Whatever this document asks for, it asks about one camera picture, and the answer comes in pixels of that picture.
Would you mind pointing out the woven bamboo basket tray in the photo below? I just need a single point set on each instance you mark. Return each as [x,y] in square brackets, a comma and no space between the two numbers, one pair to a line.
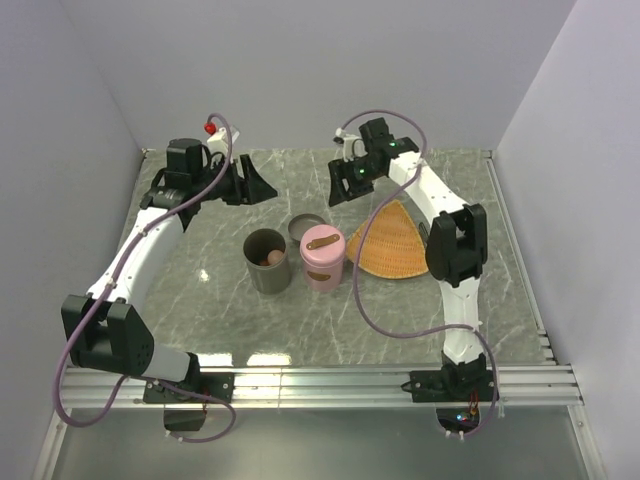
[393,248]

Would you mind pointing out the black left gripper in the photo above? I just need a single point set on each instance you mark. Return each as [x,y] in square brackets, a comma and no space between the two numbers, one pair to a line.
[258,189]

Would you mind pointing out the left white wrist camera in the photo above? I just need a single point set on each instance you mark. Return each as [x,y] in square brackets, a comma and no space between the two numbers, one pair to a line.
[222,137]

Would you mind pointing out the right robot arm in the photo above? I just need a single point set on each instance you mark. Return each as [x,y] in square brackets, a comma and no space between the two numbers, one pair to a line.
[456,240]

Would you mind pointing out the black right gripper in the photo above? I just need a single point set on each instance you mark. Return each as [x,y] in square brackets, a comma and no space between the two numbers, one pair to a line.
[339,171]

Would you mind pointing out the pink lid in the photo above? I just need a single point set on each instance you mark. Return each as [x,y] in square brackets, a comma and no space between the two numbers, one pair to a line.
[323,245]

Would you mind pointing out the aluminium mounting rail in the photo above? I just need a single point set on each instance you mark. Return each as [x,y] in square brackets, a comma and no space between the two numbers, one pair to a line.
[341,387]

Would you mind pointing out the pink cylindrical container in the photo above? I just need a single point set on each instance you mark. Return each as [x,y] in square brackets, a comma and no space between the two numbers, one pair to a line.
[322,271]

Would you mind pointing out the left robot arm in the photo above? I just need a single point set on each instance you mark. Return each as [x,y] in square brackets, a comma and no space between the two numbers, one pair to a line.
[104,327]

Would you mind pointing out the pink egg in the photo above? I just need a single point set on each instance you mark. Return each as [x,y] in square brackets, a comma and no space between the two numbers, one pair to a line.
[274,257]

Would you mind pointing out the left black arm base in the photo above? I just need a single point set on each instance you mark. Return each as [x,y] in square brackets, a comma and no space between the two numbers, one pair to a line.
[186,404]

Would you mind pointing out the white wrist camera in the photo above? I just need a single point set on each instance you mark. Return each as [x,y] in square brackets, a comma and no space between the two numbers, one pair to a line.
[352,145]
[222,137]

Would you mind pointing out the grey cylindrical container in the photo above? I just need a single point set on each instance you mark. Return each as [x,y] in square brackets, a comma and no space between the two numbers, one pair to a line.
[268,280]

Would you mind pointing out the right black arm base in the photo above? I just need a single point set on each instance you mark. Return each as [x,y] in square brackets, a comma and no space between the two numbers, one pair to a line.
[457,394]

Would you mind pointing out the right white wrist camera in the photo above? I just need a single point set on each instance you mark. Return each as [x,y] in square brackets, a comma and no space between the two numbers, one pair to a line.
[352,145]

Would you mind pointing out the metal food tongs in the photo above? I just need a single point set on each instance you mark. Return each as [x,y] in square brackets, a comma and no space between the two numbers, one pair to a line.
[423,232]

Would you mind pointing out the grey lid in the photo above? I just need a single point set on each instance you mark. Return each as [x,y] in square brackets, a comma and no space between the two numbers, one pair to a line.
[301,223]

